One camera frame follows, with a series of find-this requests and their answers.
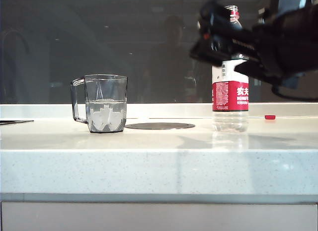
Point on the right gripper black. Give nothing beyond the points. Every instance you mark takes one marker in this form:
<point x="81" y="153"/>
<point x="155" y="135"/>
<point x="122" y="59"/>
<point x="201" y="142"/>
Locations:
<point x="267" y="49"/>

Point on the clear water bottle red label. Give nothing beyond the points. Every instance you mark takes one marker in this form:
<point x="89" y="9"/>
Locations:
<point x="229" y="97"/>

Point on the red bottle cap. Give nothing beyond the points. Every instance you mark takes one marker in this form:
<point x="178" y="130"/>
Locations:
<point x="270" y="117"/>

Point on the round metal countertop disc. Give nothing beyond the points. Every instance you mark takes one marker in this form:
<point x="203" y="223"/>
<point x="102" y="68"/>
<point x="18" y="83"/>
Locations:
<point x="159" y="126"/>

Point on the white cabinet front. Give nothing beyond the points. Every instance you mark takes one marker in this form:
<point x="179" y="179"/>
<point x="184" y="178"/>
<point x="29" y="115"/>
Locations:
<point x="159" y="217"/>

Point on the transparent grey faceted mug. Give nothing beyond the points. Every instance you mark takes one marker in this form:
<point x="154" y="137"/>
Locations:
<point x="106" y="114"/>

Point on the black flat panel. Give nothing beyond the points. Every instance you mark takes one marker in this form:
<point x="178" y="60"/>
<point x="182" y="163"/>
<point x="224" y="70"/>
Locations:
<point x="12" y="122"/>

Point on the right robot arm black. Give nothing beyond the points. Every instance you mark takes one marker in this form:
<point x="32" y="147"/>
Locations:
<point x="300" y="39"/>

